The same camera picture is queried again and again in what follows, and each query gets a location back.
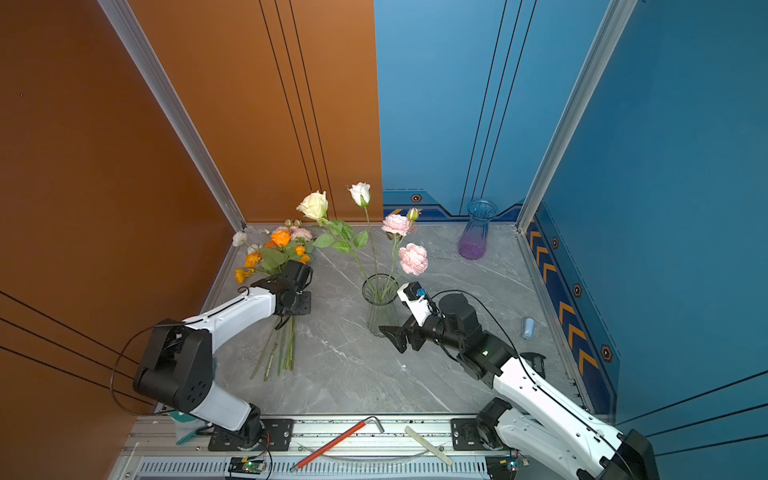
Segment pink carnation flower stem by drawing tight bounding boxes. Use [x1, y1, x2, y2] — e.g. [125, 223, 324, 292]
[374, 208, 428, 303]

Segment aluminium corner post right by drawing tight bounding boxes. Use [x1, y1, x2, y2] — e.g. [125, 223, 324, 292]
[516, 0, 638, 234]

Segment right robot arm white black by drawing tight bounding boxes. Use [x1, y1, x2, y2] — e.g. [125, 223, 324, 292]
[380, 282, 659, 479]

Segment blue purple glass vase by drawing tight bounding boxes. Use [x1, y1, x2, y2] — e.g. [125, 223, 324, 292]
[458, 199, 498, 260]

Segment white small daisy flower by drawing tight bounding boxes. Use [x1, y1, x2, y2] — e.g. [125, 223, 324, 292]
[232, 231, 248, 248]

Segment cream flat stick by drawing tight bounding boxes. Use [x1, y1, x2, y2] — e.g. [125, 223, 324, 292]
[404, 426, 454, 466]

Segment pink peony flower stem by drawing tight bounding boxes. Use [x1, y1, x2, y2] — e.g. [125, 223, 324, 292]
[290, 226, 314, 242]

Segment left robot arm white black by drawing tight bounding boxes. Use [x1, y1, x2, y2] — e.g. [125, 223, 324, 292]
[133, 260, 313, 450]

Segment left circuit board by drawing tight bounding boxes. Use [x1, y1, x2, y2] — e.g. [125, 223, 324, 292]
[227, 457, 269, 479]

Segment cream white rose stem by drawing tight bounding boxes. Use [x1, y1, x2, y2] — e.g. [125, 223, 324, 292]
[296, 191, 370, 282]

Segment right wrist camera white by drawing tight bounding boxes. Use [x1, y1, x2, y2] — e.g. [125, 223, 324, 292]
[397, 282, 433, 327]

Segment aluminium rail base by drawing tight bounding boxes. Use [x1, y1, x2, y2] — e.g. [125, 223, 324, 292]
[109, 414, 564, 479]

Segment right circuit board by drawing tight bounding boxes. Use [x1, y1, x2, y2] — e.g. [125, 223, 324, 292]
[485, 456, 530, 480]

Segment red handled tool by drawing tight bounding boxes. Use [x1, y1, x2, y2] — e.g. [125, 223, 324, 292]
[290, 415, 385, 473]

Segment yellow orange poppy stem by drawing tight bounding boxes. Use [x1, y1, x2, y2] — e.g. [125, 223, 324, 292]
[234, 251, 264, 284]

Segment small light blue cylinder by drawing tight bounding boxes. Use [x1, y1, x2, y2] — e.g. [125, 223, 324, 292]
[521, 317, 535, 340]

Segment clear glass vase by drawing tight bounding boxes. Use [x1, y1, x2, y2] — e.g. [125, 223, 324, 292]
[361, 273, 400, 337]

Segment circuit board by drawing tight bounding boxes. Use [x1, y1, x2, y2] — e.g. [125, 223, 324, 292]
[227, 457, 269, 479]
[485, 456, 530, 480]

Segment white rose bud stem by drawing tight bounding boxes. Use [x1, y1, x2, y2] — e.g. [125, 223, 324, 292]
[348, 182, 380, 275]

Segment aluminium corner post left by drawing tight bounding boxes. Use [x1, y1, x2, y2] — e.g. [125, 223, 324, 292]
[98, 0, 247, 231]

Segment teal green object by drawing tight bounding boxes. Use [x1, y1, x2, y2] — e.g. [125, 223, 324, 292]
[170, 411, 208, 445]

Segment aluminium corner post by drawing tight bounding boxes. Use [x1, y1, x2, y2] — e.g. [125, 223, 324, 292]
[516, 0, 638, 234]
[98, 0, 247, 231]

